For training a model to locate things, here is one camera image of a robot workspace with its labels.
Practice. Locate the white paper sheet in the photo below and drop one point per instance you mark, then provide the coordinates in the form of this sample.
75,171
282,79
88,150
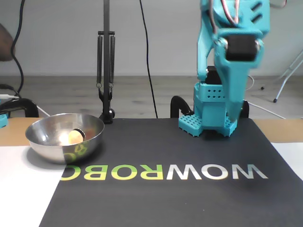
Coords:
23,189
291,156

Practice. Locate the black mat with WOWROBO print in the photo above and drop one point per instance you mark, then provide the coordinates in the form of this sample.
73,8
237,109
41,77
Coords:
165,146

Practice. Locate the brown rounded object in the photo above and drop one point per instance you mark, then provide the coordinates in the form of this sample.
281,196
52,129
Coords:
6,45

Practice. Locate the small teal printed part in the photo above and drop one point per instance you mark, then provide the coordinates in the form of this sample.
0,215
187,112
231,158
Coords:
3,120

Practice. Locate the teal robot base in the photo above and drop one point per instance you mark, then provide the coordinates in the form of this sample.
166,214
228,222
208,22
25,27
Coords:
208,113

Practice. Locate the metal bowl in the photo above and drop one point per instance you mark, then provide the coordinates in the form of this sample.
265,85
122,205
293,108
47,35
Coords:
47,132

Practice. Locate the black table clamp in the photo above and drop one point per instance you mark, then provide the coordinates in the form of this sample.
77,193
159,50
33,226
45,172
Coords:
23,102
245,108
176,104

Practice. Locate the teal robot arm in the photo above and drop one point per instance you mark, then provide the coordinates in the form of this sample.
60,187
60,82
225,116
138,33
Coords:
206,42

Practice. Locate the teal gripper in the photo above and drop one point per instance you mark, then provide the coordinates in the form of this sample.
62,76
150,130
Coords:
239,47

